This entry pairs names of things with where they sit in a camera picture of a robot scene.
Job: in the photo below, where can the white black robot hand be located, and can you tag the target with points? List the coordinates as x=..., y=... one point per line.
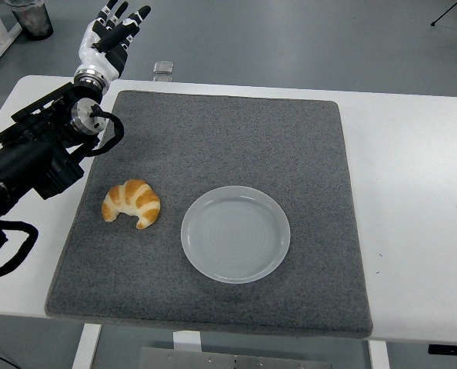
x=105, y=50

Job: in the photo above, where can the golden croissant bread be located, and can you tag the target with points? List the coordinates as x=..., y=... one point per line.
x=136, y=200

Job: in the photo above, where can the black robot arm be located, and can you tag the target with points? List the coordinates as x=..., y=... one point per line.
x=24, y=161

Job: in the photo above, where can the light grey round plate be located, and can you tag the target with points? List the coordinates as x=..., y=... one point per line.
x=234, y=238

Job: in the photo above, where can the grey metal plate with screws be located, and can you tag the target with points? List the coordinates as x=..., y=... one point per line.
x=232, y=359

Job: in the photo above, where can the clear floor socket cover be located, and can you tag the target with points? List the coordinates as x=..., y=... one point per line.
x=162, y=78
x=163, y=67

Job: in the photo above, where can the black waste bin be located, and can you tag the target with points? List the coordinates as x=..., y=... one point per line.
x=34, y=21

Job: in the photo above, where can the grey felt mat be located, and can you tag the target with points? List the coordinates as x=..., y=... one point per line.
x=221, y=146

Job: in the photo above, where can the white table leg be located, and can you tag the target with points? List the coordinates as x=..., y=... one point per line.
x=86, y=348
x=378, y=355

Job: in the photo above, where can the black tripod leg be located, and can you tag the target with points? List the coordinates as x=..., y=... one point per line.
x=445, y=13

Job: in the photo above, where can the black table control panel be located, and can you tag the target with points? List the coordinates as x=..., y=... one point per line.
x=451, y=350

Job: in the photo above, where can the white table bracket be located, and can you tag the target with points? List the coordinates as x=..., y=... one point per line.
x=187, y=341

